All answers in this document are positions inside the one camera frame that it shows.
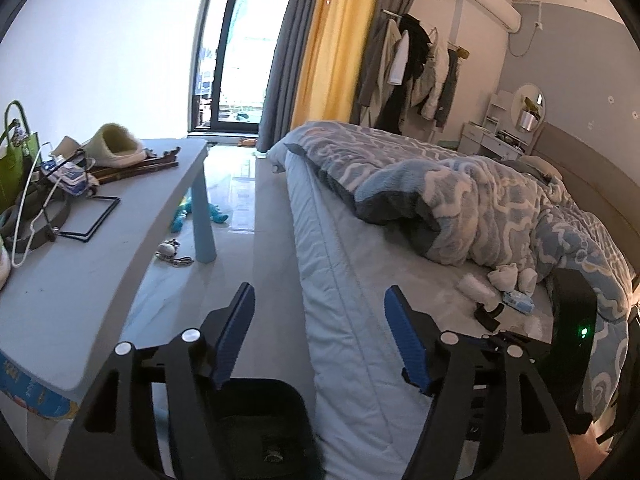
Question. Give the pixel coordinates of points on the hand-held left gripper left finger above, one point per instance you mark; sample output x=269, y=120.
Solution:
x=232, y=340

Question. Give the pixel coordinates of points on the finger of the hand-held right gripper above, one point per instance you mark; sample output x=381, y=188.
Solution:
x=498, y=310
x=484, y=319

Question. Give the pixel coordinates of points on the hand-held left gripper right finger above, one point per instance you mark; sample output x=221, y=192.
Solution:
x=405, y=340

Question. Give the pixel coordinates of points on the blue tissue packet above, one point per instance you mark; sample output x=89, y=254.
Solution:
x=517, y=301

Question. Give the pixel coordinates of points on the bubble wrap roll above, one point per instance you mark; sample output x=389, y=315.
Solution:
x=472, y=287

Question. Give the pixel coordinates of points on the black trash bin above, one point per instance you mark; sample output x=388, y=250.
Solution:
x=280, y=410

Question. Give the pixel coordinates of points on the white sock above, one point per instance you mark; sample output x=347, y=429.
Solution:
x=527, y=281
x=502, y=277

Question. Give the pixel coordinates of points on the bed with grey sheet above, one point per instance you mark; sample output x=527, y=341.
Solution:
x=340, y=260

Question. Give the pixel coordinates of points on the grey beige headboard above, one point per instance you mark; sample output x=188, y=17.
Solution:
x=600, y=185

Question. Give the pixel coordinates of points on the blue white fleece blanket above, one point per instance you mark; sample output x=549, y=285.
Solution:
x=450, y=185

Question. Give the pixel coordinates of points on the blue plush toy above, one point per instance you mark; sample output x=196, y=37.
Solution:
x=182, y=212

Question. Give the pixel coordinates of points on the beige pillow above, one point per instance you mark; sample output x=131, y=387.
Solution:
x=540, y=166

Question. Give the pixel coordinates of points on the light blue table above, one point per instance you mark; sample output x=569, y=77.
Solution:
x=75, y=285

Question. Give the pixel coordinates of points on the white dressing table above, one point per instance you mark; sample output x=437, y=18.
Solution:
x=475, y=137

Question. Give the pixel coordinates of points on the dark wooden sticks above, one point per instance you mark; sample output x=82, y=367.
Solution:
x=150, y=165

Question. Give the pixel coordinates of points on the small orange toy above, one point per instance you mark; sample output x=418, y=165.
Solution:
x=246, y=143

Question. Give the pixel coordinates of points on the printed blue cardboard box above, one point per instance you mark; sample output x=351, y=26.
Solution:
x=35, y=395

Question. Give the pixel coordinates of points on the round mirror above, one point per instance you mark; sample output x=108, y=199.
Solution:
x=522, y=92

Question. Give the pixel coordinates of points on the dark grey hanging garment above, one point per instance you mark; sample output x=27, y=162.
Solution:
x=449, y=90

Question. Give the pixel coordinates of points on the beige fluffy slipper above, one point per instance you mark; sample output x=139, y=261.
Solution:
x=115, y=147

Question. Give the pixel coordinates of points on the blue white packet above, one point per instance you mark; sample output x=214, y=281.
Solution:
x=70, y=180

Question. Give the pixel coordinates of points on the beige hanging jacket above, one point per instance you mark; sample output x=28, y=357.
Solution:
x=432, y=85

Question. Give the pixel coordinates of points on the grey hanging coat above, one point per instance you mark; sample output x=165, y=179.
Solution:
x=375, y=75

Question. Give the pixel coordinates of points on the white hanging shirt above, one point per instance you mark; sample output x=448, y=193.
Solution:
x=397, y=60

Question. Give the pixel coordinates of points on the green bag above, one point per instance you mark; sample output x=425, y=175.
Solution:
x=12, y=175

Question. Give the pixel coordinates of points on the glass balcony door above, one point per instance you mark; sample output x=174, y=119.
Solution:
x=240, y=60

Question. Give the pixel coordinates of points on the black hanging jacket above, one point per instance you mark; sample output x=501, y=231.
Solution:
x=417, y=40

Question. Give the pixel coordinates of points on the white air conditioner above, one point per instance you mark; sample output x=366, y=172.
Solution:
x=495, y=7

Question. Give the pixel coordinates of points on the white clothes rack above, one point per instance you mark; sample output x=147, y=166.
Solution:
x=457, y=5

